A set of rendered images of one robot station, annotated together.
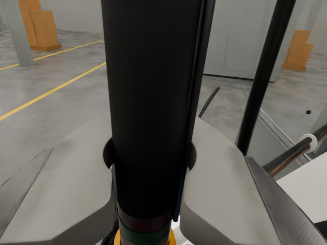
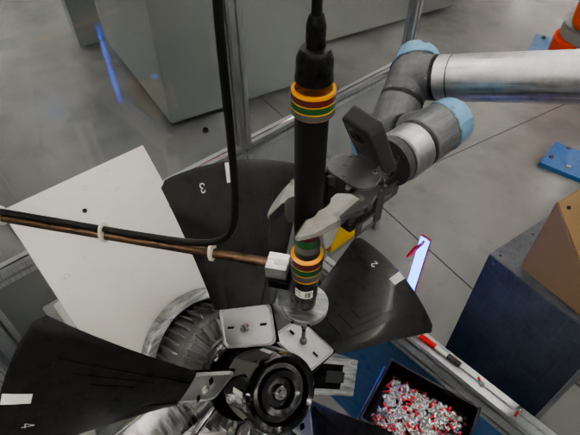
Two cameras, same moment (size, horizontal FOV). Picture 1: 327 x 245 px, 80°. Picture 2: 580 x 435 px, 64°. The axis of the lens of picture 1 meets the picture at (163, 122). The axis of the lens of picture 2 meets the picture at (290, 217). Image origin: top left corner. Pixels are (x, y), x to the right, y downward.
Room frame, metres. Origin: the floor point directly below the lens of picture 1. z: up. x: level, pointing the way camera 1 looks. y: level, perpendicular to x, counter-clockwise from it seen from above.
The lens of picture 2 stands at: (0.35, 0.30, 1.89)
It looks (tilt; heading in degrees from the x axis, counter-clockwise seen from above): 45 degrees down; 230
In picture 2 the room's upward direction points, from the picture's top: straight up
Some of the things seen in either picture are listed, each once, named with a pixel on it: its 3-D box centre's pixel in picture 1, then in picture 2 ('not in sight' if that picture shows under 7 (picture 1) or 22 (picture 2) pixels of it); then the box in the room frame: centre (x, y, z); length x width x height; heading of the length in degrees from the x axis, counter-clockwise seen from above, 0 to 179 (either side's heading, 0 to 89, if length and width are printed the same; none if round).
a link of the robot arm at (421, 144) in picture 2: not in sight; (401, 152); (-0.11, -0.01, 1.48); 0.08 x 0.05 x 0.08; 93
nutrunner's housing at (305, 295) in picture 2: not in sight; (308, 209); (0.08, 0.01, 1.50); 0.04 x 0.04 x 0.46
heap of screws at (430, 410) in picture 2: not in sight; (419, 421); (-0.13, 0.17, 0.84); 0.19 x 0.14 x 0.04; 107
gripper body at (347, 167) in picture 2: not in sight; (365, 182); (-0.03, 0.00, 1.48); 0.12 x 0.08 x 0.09; 3
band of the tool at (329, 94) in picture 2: not in sight; (313, 100); (0.08, 0.01, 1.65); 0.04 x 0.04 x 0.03
